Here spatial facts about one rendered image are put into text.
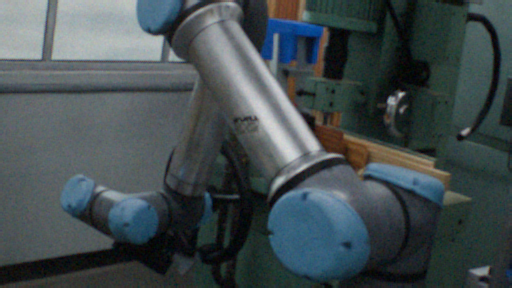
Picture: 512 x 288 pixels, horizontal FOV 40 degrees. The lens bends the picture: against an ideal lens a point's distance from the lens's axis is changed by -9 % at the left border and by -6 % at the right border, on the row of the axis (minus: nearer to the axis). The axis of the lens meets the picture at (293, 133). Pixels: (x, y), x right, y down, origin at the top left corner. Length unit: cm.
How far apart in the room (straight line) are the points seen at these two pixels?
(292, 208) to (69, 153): 215
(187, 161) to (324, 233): 46
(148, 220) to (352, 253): 46
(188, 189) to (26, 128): 161
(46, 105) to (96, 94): 24
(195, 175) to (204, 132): 8
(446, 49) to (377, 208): 94
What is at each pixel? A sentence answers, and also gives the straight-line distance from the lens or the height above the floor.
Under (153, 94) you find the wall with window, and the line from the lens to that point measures 317.
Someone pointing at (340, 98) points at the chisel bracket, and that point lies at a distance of 177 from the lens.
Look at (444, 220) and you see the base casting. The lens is 194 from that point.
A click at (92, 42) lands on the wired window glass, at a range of 302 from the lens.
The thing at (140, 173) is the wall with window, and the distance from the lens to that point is 322.
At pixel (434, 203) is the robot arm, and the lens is 100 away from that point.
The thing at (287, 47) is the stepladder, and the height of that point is 107.
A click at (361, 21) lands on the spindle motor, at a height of 122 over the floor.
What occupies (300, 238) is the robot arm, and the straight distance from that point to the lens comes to 89.
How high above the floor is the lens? 126
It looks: 10 degrees down
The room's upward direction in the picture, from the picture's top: 9 degrees clockwise
